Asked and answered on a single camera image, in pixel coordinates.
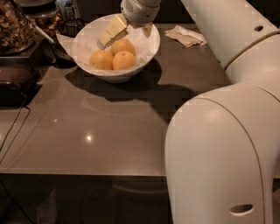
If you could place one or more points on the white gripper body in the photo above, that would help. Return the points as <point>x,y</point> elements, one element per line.
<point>137,15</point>

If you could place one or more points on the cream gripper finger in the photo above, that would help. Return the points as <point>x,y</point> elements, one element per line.
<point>115,28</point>
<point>147,30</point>

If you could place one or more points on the orange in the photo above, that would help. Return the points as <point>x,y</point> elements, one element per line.
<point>122,44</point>
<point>102,59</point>
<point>123,60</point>

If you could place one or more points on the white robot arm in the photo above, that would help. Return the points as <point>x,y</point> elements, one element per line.
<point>221,147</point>

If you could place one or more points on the white ceramic bowl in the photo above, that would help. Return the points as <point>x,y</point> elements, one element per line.
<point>113,76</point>

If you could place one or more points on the white paper bowl liner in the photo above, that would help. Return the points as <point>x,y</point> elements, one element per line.
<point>85,43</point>

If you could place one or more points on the dark small bowl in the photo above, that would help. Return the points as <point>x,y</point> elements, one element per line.
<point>62,58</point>

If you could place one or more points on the crumpled paper napkin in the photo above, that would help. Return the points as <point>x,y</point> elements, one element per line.
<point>185,36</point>

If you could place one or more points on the small glass snack jar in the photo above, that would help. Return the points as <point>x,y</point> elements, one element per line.
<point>46,14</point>

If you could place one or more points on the large glass snack jar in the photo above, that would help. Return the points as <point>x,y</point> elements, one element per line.
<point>16,34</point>

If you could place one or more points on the black wire basket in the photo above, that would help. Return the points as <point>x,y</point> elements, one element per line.
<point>73,26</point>

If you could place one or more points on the white spoon handle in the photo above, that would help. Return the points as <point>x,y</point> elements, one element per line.
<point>42,33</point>

